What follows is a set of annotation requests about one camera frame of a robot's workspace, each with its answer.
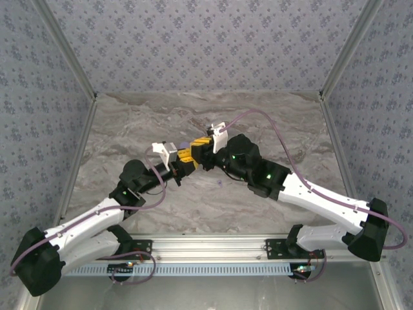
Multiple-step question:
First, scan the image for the wide aluminium mounting rail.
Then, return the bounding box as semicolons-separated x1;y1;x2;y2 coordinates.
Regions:
130;234;327;263

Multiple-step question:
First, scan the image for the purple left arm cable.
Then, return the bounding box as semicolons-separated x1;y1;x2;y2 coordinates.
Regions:
8;147;167;277

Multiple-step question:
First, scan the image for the aluminium table edge rail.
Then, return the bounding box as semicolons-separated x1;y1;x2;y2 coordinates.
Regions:
57;98;99;222
96;90;322;96
319;98;364;207

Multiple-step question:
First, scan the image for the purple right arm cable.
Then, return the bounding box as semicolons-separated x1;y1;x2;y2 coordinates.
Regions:
222;109;407;250

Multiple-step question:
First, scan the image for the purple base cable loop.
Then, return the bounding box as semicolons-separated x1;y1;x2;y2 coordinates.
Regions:
292;250;327;284
95;251;157;287

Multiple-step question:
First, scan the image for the small black circuit board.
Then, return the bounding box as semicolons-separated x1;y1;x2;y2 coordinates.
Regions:
108;262;135;277
292;263;316;278

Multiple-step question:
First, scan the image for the aluminium frame post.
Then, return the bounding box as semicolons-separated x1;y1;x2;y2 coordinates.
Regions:
318;0;387;101
32;0;98;101

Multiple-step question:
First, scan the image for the slotted pale cable duct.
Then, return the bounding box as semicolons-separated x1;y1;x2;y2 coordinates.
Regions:
59;263;295;278

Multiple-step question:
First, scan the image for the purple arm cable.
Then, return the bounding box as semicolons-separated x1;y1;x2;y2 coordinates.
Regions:
8;147;167;277
222;109;407;250

